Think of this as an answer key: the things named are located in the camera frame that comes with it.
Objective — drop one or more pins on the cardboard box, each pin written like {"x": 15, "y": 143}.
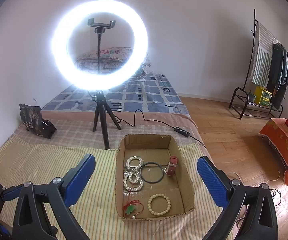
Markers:
{"x": 141, "y": 160}

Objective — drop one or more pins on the black snack bag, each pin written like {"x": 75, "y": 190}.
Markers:
{"x": 31, "y": 116}

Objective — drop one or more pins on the small clear earring packet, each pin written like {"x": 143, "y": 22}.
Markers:
{"x": 132, "y": 194}

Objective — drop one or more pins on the ring light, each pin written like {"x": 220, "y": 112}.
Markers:
{"x": 68, "y": 23}

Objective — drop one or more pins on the cable inline switch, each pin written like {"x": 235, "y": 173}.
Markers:
{"x": 182, "y": 132}

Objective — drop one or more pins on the green jade red-cord pendant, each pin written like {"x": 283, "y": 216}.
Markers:
{"x": 133, "y": 207}

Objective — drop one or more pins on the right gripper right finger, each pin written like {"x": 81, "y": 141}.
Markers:
{"x": 215, "y": 180}

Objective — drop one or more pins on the black phone holder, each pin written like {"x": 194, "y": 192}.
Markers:
{"x": 99, "y": 29}

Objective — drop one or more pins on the orange cloth covered stool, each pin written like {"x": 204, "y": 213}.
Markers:
{"x": 276, "y": 131}

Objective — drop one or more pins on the folded floral quilt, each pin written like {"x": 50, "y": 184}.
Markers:
{"x": 111, "y": 59}

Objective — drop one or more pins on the striped yellow bed sheet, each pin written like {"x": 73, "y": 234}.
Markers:
{"x": 95, "y": 210}

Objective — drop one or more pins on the black tripod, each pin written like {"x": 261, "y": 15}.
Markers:
{"x": 101, "y": 109}

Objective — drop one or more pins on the dark hanging clothes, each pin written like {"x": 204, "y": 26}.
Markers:
{"x": 278, "y": 75}

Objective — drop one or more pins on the yellow box on rack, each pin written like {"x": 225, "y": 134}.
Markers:
{"x": 263, "y": 97}

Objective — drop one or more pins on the blue patterned mattress cover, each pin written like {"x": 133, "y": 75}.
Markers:
{"x": 154, "y": 93}

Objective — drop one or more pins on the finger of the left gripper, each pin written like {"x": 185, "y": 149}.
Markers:
{"x": 11, "y": 193}

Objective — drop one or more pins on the striped hanging cloth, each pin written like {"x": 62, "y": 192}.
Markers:
{"x": 261, "y": 56}

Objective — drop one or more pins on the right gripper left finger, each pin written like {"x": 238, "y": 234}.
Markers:
{"x": 77, "y": 178}

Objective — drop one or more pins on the red strap wristwatch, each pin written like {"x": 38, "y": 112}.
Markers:
{"x": 172, "y": 165}

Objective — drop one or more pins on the black clothes rack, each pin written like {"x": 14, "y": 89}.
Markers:
{"x": 242, "y": 101}

